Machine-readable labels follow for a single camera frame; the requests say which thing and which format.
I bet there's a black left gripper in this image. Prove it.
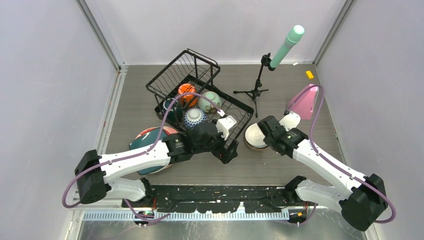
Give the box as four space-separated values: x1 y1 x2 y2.
193 126 238 163

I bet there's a white blue-rimmed bowl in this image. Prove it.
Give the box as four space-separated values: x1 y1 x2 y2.
244 123 268 151

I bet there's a red patterned bowl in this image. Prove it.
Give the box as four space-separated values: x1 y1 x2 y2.
183 108 208 129

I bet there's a light green bowl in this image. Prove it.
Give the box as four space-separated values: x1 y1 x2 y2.
197 91 222 114

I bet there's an orange mug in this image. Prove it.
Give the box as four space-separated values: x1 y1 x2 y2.
177 83 198 108

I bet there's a dark green mug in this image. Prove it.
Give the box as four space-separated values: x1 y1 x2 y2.
162 98 183 122

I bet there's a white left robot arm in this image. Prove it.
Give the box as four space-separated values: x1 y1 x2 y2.
74 116 237 207

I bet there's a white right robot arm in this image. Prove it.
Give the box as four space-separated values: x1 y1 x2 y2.
257 115 389 232

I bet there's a brown striped bowl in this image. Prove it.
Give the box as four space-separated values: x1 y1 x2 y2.
243 133 269 151

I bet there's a pink wedge object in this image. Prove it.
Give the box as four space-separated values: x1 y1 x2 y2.
287 84 319 120

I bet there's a pink round plate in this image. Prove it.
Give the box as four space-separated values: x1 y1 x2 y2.
135 126 181 173

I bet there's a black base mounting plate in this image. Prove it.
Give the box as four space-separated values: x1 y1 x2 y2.
130 185 305 214

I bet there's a teal square plate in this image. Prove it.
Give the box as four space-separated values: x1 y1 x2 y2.
128 127 175 176

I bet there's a red round plate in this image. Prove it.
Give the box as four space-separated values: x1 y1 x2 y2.
135 126 158 139

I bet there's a yellow small block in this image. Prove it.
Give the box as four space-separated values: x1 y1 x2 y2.
305 70 315 80

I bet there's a black mini tripod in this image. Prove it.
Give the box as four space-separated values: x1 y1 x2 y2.
233 52 275 118

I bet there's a mint green microphone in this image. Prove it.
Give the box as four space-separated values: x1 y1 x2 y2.
269 24 305 69

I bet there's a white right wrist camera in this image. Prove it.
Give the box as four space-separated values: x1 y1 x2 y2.
279 111 302 132

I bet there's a black wire dish rack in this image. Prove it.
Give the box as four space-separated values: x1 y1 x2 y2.
146 48 255 157

